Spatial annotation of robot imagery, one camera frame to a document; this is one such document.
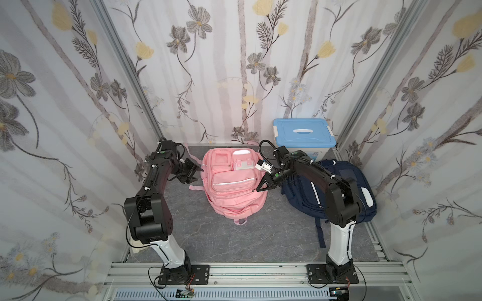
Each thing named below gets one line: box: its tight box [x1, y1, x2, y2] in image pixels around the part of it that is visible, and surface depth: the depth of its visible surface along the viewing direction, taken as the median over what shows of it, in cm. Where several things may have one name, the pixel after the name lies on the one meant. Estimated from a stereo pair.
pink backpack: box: [183, 142, 269, 226], surface depth 93 cm
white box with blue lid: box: [273, 117, 337, 162], surface depth 106 cm
